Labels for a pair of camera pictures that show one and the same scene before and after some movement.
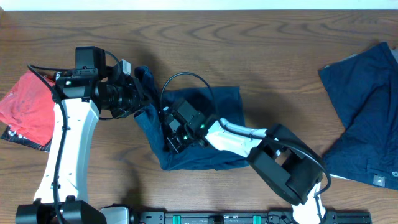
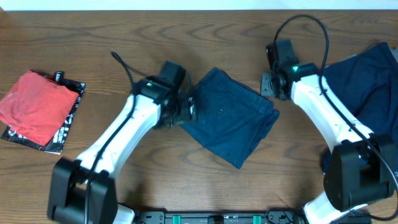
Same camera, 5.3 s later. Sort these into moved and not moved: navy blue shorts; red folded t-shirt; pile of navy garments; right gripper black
Moved: navy blue shorts; right gripper black
Not moved: pile of navy garments; red folded t-shirt
